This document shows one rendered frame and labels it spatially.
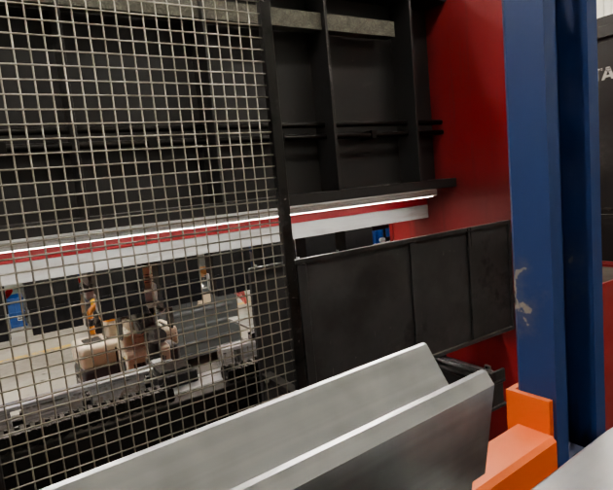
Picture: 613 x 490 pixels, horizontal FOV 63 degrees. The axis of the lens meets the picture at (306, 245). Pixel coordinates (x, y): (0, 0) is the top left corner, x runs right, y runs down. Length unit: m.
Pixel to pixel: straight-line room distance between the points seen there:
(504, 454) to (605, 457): 0.12
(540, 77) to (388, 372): 0.19
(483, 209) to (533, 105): 1.95
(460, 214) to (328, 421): 2.18
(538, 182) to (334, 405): 0.19
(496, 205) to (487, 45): 0.64
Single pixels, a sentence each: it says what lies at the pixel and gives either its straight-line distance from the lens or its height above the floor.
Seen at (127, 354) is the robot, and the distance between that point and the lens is 2.68.
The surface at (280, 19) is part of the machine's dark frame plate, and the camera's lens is 1.91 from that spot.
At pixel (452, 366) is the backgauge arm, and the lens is 1.93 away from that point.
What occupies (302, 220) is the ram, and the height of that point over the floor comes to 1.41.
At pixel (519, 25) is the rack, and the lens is 0.32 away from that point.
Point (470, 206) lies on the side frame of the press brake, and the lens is 2.29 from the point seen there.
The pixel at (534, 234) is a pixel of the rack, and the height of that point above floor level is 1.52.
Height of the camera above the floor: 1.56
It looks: 7 degrees down
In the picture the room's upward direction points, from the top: 5 degrees counter-clockwise
